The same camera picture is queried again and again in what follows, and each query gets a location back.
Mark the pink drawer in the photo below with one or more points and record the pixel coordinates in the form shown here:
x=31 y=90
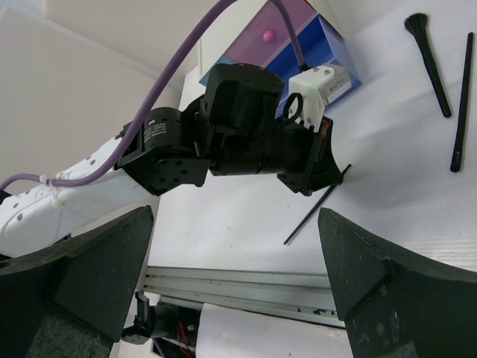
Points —
x=266 y=33

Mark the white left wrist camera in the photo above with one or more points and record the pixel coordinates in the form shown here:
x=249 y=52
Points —
x=319 y=88

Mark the thin black eyeliner brush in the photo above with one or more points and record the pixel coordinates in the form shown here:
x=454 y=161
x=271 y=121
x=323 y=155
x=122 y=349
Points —
x=310 y=213

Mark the light blue small drawer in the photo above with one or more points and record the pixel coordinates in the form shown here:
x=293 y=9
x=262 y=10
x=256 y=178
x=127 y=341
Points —
x=220 y=63

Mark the black fluffy makeup brush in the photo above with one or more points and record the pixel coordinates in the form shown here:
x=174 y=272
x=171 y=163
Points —
x=416 y=25

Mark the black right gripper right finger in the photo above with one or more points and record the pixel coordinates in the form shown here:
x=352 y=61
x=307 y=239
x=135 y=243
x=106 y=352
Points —
x=394 y=302

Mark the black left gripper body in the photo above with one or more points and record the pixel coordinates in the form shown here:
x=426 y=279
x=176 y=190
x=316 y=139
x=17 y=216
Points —
x=247 y=136

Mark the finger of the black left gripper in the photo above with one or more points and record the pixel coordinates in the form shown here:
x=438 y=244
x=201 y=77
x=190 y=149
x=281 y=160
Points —
x=325 y=170

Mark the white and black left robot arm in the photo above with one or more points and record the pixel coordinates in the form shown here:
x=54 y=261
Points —
x=146 y=159

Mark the purple-blue bottom drawer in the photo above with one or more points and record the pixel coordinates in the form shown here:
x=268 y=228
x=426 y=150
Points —
x=321 y=45

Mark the aluminium front rail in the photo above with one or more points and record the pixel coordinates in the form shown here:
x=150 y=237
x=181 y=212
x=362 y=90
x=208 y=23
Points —
x=295 y=296

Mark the white glossy cover sheet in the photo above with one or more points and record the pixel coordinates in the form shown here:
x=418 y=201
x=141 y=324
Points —
x=225 y=332

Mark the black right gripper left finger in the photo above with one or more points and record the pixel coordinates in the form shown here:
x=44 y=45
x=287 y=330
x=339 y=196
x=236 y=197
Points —
x=72 y=299

